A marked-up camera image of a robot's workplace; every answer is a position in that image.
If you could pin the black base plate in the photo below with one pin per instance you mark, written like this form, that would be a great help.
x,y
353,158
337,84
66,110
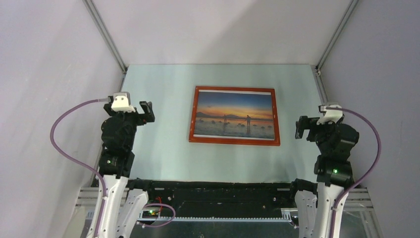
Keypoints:
x,y
223,199

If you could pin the grey slotted cable duct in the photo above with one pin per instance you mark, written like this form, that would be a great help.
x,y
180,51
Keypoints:
x,y
285,217

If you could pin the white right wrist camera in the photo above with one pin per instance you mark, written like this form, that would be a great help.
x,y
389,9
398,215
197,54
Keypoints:
x,y
330,113

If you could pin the aluminium front rail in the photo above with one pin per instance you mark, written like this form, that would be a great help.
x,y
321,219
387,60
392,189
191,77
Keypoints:
x,y
357,200

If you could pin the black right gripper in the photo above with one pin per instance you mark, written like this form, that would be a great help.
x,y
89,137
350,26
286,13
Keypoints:
x,y
305,122

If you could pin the sunset landscape photo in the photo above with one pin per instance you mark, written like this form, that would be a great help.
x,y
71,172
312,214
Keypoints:
x,y
234,115

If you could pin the wooden picture frame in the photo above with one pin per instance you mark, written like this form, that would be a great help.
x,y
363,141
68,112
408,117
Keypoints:
x,y
233,143

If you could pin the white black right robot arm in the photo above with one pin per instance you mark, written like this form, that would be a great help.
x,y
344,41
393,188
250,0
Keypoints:
x,y
320,204

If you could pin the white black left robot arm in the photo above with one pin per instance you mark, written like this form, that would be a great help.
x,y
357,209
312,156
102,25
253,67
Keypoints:
x,y
112,219

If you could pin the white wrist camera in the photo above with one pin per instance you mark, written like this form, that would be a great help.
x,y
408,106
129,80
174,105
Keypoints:
x,y
121,102
330,113

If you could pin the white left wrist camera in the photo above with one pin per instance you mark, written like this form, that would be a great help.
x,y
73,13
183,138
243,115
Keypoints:
x,y
121,102

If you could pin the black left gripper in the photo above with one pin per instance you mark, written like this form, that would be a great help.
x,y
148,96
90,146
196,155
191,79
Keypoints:
x,y
139,117

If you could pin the aluminium rail left side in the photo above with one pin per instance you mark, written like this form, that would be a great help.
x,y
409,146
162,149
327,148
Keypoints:
x,y
107,38

